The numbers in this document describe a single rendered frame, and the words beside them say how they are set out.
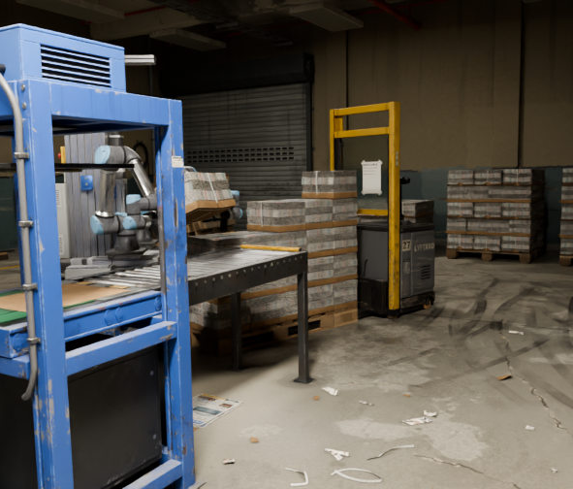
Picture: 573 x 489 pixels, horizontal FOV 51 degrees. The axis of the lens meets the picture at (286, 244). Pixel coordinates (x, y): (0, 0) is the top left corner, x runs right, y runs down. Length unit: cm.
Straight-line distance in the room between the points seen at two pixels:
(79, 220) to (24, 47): 203
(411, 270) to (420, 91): 591
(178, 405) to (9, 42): 144
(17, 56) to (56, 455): 126
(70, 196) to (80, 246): 32
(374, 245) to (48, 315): 397
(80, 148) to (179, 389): 202
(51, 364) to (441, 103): 948
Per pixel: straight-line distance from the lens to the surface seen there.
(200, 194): 358
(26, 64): 218
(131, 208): 340
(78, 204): 405
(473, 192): 901
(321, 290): 490
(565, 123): 1046
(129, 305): 243
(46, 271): 196
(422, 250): 561
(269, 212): 459
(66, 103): 203
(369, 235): 558
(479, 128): 1068
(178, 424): 255
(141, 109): 225
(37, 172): 194
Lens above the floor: 126
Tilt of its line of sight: 7 degrees down
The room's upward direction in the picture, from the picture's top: 1 degrees counter-clockwise
